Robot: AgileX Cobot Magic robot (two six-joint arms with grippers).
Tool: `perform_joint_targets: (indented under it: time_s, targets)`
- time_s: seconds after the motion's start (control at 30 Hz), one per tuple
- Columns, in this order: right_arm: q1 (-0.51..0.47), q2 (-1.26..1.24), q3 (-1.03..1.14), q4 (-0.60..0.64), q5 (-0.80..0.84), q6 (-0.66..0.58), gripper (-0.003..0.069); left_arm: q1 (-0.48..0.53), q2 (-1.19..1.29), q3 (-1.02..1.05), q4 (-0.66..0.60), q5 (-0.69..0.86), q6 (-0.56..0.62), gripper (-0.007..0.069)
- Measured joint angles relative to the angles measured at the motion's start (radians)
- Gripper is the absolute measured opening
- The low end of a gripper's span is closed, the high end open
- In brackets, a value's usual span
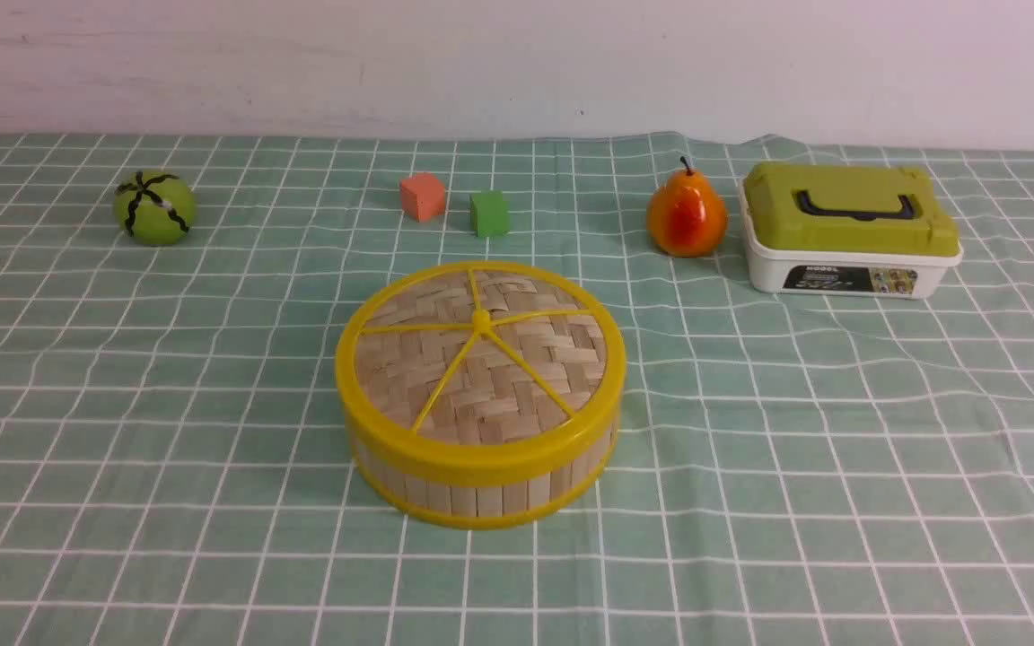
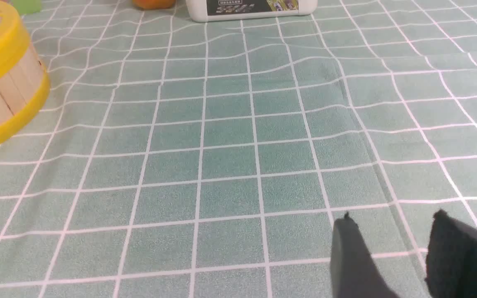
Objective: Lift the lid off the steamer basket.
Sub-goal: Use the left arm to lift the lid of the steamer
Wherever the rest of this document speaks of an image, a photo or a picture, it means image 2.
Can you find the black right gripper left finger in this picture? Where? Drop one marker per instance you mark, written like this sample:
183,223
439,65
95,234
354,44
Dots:
354,273

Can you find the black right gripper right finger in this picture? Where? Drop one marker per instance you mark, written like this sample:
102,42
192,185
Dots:
451,261

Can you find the yellow-rimmed bamboo steamer basket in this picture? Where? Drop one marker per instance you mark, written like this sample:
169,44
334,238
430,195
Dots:
24,89

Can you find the green checked tablecloth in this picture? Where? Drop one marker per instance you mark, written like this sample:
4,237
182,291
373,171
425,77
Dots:
183,159

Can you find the white labelled box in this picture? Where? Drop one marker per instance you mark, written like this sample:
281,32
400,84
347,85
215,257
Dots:
225,10

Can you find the orange fruit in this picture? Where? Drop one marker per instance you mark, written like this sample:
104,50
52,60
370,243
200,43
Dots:
154,4

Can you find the light green object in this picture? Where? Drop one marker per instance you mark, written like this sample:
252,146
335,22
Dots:
26,7

